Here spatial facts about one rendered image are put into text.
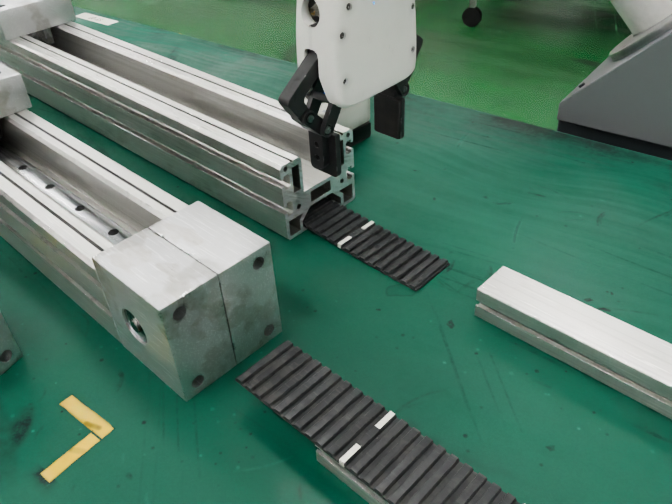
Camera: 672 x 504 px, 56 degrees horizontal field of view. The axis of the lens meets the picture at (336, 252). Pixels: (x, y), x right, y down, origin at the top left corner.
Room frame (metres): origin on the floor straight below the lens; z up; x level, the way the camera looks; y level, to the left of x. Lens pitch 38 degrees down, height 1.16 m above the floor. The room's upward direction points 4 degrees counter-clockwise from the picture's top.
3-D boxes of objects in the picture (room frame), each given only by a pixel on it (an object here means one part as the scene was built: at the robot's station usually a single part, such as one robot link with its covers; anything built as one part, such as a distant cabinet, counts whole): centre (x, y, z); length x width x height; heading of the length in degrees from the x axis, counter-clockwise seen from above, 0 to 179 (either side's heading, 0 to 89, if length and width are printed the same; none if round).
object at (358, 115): (0.72, 0.01, 0.81); 0.10 x 0.08 x 0.06; 134
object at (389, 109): (0.55, -0.07, 0.91); 0.03 x 0.03 x 0.07; 44
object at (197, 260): (0.39, 0.11, 0.83); 0.12 x 0.09 x 0.10; 134
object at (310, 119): (0.47, 0.01, 0.91); 0.03 x 0.03 x 0.07; 44
